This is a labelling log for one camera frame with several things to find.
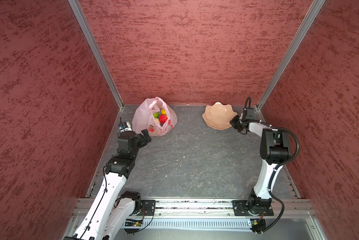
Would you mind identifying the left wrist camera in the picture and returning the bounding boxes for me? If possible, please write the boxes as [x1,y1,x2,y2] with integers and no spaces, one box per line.
[118,122,132,134]

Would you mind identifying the right aluminium corner post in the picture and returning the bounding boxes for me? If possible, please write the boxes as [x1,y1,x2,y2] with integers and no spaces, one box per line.
[257,0,326,111]

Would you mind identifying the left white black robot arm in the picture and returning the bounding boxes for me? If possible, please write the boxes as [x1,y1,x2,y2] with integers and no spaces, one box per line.
[64,128,151,240]

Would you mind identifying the aluminium corner post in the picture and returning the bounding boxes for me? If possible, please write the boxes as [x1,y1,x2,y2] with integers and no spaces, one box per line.
[257,0,326,111]
[68,0,124,111]

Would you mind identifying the pink scalloped bowl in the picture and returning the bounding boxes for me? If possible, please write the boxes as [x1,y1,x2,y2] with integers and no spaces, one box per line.
[202,102,238,130]

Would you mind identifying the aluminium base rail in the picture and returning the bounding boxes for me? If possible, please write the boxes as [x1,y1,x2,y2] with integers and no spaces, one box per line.
[72,197,315,218]

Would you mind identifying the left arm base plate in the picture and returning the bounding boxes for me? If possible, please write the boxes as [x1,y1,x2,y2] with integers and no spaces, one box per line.
[131,200,156,217]

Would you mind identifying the left aluminium corner post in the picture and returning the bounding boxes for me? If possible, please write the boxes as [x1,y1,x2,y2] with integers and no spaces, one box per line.
[68,0,124,111]

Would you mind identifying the pink plastic bag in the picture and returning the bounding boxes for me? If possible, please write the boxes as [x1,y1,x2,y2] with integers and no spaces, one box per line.
[131,97,178,137]

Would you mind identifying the right black corrugated cable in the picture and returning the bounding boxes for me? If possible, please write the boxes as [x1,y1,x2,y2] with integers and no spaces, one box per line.
[244,96,301,233]

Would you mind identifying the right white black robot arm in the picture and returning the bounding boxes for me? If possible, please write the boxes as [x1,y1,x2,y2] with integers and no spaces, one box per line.
[230,107,300,214]

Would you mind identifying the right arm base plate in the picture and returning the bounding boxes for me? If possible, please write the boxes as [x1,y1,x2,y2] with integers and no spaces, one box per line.
[232,200,274,217]

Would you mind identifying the red fake strawberry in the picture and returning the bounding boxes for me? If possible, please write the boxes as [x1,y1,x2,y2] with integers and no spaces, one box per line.
[158,115,168,124]

